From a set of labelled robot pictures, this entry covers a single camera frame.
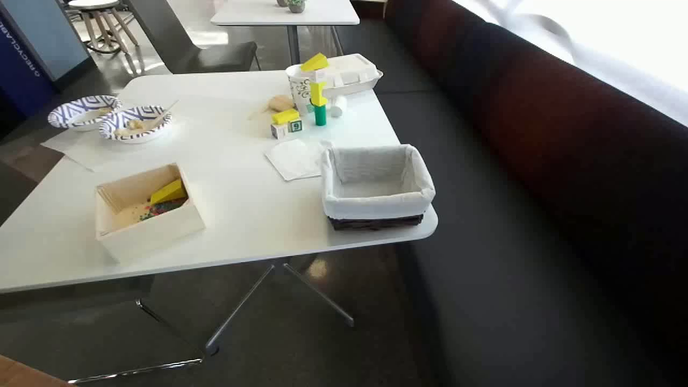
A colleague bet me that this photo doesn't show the blue white bowl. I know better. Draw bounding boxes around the blue white bowl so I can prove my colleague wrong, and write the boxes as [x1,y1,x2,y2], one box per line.
[46,92,121,133]
[99,104,173,145]

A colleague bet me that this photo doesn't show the dark basket with white liner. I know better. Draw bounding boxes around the dark basket with white liner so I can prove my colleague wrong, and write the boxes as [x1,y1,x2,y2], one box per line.
[321,141,438,233]

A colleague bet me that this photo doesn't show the dark upholstered bench sofa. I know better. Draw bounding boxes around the dark upholstered bench sofa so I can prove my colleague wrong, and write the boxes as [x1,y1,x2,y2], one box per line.
[371,0,688,387]

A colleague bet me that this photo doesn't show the white box with yellow items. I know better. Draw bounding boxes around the white box with yellow items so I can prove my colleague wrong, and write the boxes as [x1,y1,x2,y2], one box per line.
[92,162,209,264]

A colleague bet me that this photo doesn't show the small white round object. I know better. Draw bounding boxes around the small white round object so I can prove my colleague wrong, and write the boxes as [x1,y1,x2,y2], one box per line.
[327,95,351,121]

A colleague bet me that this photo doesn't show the white napkin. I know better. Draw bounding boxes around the white napkin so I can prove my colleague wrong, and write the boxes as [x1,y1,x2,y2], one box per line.
[38,106,183,174]

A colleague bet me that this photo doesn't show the yellow block on cup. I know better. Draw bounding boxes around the yellow block on cup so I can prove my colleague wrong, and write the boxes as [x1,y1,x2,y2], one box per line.
[298,52,333,75]

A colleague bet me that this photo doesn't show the blue cabinet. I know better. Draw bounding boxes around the blue cabinet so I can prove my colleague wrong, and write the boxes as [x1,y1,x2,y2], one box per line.
[0,0,92,121]

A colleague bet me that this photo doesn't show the dark coloured toy pieces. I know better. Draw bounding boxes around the dark coloured toy pieces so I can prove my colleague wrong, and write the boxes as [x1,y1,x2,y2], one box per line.
[137,197,190,224]

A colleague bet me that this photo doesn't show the flat yellow block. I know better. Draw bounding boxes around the flat yellow block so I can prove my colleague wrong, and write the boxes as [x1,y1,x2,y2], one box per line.
[271,108,304,128]

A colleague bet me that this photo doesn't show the chrome table base legs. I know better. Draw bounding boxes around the chrome table base legs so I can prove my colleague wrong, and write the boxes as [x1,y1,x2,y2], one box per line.
[67,259,357,387]

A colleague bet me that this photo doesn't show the white background table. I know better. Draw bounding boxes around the white background table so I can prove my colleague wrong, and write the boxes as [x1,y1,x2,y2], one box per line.
[209,0,362,65]

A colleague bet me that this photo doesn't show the round tan wooden piece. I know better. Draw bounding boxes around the round tan wooden piece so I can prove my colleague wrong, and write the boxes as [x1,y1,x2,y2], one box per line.
[266,92,297,114]

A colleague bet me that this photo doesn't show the white patterned cup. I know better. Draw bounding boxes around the white patterned cup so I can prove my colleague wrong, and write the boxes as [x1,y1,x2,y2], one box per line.
[283,62,333,114]

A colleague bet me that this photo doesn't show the yellow small box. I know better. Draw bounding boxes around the yellow small box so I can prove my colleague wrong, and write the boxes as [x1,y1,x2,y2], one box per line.
[269,116,306,141]

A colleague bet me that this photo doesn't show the small white square cloth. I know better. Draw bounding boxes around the small white square cloth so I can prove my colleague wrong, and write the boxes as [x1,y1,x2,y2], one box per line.
[262,138,333,184]

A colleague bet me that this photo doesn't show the black chair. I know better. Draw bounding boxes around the black chair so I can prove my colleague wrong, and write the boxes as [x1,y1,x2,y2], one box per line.
[126,0,261,75]

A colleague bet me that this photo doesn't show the brown wooden corner surface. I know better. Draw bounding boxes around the brown wooden corner surface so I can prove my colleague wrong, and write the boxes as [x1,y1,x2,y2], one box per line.
[0,353,68,387]

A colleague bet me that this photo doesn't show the large yellow wedge block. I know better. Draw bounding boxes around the large yellow wedge block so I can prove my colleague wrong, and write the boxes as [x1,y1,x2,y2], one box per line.
[147,177,190,208]

